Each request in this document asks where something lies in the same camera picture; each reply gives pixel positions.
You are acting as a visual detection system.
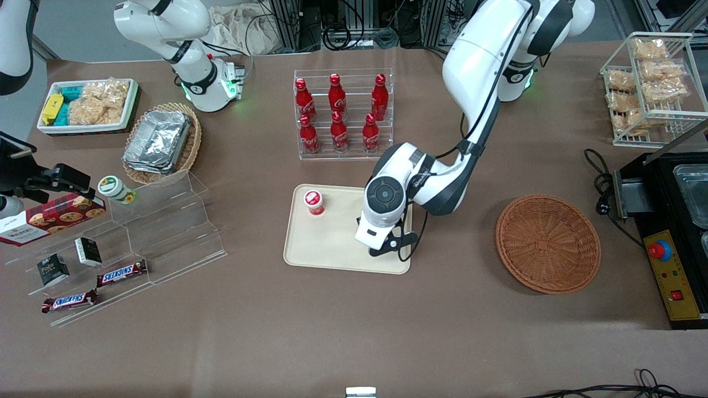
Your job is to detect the round brown wicker basket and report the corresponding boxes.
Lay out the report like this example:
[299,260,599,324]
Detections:
[494,193,602,295]

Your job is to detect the yellow snack packet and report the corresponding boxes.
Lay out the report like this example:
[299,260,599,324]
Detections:
[41,93,65,125]

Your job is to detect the red lid small cup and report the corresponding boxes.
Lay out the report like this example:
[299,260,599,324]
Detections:
[303,189,326,217]

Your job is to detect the yellow machine control panel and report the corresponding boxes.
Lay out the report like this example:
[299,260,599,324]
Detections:
[643,229,703,322]

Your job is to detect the aluminium frame with cables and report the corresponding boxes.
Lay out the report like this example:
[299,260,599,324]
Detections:
[270,0,487,51]

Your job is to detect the oval wicker basket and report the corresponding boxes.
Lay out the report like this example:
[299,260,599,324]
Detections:
[121,102,203,185]

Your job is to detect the clear acrylic stepped shelf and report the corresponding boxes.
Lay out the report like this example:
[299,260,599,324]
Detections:
[4,169,228,328]

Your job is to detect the black sealing machine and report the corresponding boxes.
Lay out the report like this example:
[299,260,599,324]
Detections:
[613,118,708,331]

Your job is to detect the clear bag of crackers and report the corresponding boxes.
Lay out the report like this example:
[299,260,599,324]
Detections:
[605,69,637,92]
[613,109,645,137]
[607,91,638,112]
[641,59,688,81]
[643,77,690,107]
[633,39,668,61]

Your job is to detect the brown Snickers bar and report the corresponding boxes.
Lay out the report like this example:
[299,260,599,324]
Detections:
[41,289,99,315]
[96,259,149,288]

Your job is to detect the beige plastic serving tray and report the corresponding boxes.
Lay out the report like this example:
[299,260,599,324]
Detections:
[283,184,414,275]

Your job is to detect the steel pan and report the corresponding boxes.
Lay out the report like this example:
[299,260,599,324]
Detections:
[673,164,708,228]

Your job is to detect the small black box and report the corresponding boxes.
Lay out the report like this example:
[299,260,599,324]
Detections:
[74,237,103,268]
[37,253,71,287]

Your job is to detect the white rectangular plastic bin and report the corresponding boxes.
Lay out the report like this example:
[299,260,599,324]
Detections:
[37,78,139,136]

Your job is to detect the black floor cables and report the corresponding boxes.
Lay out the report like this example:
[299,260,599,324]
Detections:
[523,369,708,398]

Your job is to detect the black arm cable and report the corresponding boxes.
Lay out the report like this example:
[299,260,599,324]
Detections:
[397,6,540,263]

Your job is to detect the red tartan cookie box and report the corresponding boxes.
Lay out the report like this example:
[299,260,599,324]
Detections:
[0,193,107,247]

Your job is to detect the large clear rice cracker bag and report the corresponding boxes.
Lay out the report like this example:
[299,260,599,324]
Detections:
[67,77,131,127]

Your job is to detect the white wire rack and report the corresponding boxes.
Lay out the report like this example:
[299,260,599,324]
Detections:
[600,32,708,149]

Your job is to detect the green lid yogurt cup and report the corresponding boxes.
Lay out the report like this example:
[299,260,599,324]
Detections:
[97,175,137,206]

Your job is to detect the stack of foil containers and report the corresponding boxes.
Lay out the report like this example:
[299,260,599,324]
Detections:
[122,109,192,175]

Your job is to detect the clear acrylic bottle rack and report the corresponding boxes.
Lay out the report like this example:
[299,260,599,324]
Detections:
[293,68,395,161]

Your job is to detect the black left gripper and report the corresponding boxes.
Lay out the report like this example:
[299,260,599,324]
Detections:
[368,225,419,258]

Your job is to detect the black machine power cable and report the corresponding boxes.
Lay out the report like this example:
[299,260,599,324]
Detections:
[584,148,645,248]

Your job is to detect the red cola bottle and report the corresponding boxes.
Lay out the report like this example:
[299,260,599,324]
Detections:
[294,77,317,122]
[298,114,321,155]
[362,113,381,153]
[370,73,389,122]
[330,111,351,153]
[327,73,347,114]

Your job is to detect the beige cloth bag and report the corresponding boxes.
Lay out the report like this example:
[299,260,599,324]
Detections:
[206,4,278,55]

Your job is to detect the brown table covering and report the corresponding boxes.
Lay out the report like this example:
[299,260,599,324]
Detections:
[0,40,708,398]

